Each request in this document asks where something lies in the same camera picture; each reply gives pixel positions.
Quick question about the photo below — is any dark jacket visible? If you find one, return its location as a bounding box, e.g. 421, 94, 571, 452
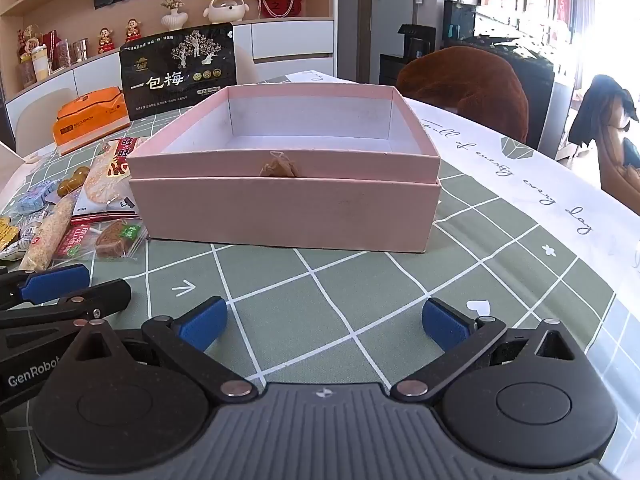
572, 75, 640, 147

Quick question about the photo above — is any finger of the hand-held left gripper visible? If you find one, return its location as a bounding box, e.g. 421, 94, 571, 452
0, 280, 132, 351
0, 264, 91, 311

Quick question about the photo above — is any brown cake packet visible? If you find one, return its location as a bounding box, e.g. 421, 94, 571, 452
92, 220, 149, 260

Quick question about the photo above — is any orange box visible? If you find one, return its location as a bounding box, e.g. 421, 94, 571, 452
51, 87, 132, 156

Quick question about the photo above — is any quail egg packet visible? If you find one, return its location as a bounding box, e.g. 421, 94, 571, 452
56, 165, 94, 199

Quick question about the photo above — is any black snack bag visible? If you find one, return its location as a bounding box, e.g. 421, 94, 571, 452
119, 23, 237, 122

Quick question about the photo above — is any beige chair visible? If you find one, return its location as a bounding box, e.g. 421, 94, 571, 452
234, 44, 262, 86
14, 88, 76, 158

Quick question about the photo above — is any brown chair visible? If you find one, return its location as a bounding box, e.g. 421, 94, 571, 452
395, 46, 530, 144

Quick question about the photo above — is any sesame stick packet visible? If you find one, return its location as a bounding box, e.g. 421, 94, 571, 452
20, 195, 81, 273

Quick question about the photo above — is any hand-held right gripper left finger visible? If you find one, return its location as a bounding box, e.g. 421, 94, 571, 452
74, 296, 259, 402

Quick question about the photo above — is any blue snack packet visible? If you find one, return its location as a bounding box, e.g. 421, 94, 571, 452
10, 179, 64, 216

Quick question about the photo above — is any white rabbit figurine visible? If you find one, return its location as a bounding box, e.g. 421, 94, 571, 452
202, 0, 251, 25

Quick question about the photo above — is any white vase with flowers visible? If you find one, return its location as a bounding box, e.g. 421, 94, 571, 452
160, 0, 189, 32

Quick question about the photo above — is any white printed snack packet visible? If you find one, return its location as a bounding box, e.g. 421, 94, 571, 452
0, 227, 37, 262

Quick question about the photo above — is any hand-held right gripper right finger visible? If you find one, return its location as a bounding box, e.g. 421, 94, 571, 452
390, 297, 577, 403

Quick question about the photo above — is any green checked tablecloth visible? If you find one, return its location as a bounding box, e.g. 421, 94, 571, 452
0, 70, 640, 480

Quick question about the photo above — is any pink gift box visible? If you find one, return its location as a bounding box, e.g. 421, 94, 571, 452
126, 84, 442, 254

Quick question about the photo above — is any white red rice cracker packet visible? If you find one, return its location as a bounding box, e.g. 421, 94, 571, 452
75, 137, 151, 216

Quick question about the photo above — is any white wooden cabinet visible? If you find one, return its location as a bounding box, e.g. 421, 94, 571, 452
0, 0, 336, 136

